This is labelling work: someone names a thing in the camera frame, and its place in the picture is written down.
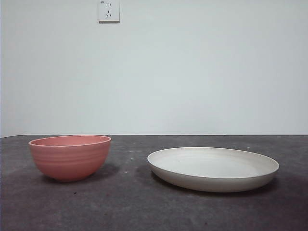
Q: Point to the white round plate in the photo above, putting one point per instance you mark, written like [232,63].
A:
[211,168]

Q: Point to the red ribbed bowl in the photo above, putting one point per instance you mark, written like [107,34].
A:
[69,160]

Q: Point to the white wall power socket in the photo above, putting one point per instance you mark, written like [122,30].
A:
[109,12]

